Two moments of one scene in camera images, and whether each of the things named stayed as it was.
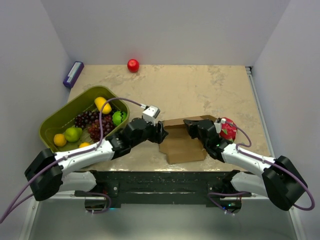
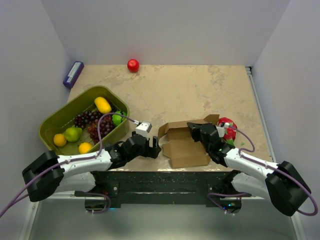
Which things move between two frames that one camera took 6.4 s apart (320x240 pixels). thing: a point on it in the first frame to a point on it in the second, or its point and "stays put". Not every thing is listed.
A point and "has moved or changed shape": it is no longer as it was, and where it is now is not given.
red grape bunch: (94, 129) stays put
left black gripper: (158, 137) to (151, 152)
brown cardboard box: (178, 145) has moved or changed shape
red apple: (133, 65) stays put
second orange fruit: (59, 139) stays put
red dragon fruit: (229, 132) stays put
